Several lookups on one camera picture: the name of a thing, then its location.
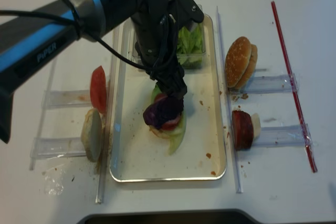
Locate clear rail right of tray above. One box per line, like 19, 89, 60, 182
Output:
216, 6, 244, 194

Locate clear holder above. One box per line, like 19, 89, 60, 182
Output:
252, 124, 311, 147
30, 137, 86, 159
42, 90, 91, 109
242, 74, 298, 94

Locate clear rail left of tray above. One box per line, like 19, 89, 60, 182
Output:
94, 24, 121, 204

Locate black cable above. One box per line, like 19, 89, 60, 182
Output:
0, 0, 179, 78

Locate purple cabbage leaf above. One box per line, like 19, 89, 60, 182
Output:
143, 97, 184, 130

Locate pink meat slice on tray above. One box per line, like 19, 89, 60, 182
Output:
153, 93, 182, 131

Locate stacked red meat slices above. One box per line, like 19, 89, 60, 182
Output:
232, 110, 254, 151

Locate black blue robot arm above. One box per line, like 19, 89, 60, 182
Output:
1, 0, 204, 143

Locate black covered gripper finger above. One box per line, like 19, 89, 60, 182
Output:
155, 63, 187, 100

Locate clear holder upper left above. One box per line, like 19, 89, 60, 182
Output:
42, 90, 91, 109

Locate clear holder lower left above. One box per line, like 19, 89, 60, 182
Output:
30, 137, 86, 159

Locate clear holder upper right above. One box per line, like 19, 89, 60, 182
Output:
242, 74, 298, 94

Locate sesame bun top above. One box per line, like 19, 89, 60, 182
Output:
225, 36, 251, 88

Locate bun bottom behind sesame bun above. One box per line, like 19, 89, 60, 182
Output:
235, 44, 258, 90

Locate cream metal tray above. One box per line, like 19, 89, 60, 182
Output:
110, 16, 226, 183

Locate white cheese slice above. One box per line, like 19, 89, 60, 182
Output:
251, 113, 261, 139

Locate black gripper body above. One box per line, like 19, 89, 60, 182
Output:
131, 0, 204, 77

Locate clear rail of tray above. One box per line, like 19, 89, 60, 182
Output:
216, 6, 244, 194
94, 24, 121, 204

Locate clear rail far left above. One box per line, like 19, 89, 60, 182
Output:
29, 59, 57, 171

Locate clear plastic box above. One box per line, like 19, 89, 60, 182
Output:
130, 5, 206, 69

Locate red tomato slice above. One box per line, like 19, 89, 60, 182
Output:
90, 66, 107, 114

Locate green lettuce leaf on tray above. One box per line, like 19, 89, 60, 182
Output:
150, 86, 186, 155

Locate green lettuce in box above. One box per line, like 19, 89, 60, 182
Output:
175, 23, 204, 68

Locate black object bottom edge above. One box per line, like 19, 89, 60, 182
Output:
78, 209, 260, 223

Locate bun half standing left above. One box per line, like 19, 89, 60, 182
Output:
80, 109, 102, 163

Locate red plastic strip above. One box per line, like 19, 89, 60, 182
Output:
271, 1, 318, 173

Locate clear holder lower right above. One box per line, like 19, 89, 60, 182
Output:
252, 124, 311, 147

